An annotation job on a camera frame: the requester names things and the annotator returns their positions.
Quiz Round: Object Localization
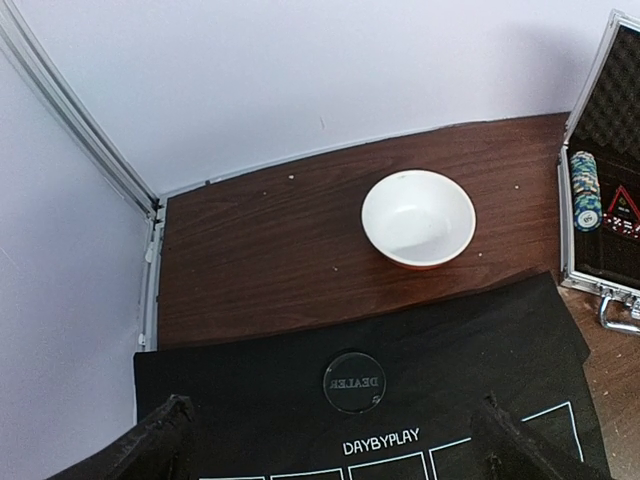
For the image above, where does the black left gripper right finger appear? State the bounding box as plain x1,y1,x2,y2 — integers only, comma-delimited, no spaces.
470,395,600,480

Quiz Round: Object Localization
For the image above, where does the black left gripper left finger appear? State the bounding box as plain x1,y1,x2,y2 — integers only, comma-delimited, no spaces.
53,395,194,480

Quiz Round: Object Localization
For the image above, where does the clear acrylic dealer button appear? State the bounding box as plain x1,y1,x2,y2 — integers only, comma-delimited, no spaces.
322,351,387,415

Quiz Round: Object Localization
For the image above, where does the black poker table mat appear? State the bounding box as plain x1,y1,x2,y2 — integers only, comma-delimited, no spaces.
133,274,609,479

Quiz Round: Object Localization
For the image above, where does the orange bowl white inside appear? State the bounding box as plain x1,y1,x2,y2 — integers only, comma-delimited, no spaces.
360,169,477,270

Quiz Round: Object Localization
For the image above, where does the red dice set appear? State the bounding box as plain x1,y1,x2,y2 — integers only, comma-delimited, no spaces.
603,213,640,240

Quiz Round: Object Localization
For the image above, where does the left chip row in case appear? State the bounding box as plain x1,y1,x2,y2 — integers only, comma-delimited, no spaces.
569,151,603,232

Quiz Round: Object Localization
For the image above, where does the red triangle card in case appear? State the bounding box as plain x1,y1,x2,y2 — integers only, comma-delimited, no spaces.
607,185,639,224

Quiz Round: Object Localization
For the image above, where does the aluminium poker chip case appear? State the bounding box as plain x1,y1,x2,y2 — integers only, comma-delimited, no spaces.
557,10,639,335

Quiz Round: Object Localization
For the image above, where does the left aluminium frame post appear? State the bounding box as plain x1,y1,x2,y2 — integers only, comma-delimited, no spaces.
0,0,166,221

